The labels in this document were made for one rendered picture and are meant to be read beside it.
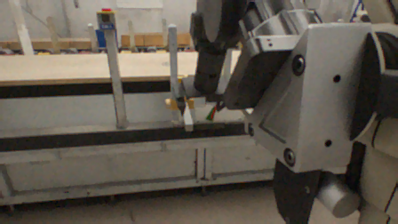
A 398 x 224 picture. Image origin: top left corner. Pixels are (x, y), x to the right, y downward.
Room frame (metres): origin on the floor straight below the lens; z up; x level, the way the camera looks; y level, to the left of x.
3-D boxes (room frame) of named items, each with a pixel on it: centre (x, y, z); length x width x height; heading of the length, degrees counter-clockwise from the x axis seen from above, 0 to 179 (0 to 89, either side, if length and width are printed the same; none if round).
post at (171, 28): (1.08, 0.10, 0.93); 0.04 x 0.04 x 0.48; 8
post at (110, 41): (1.05, 0.36, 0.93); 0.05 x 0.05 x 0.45; 8
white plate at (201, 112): (1.09, -0.12, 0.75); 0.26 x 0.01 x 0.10; 98
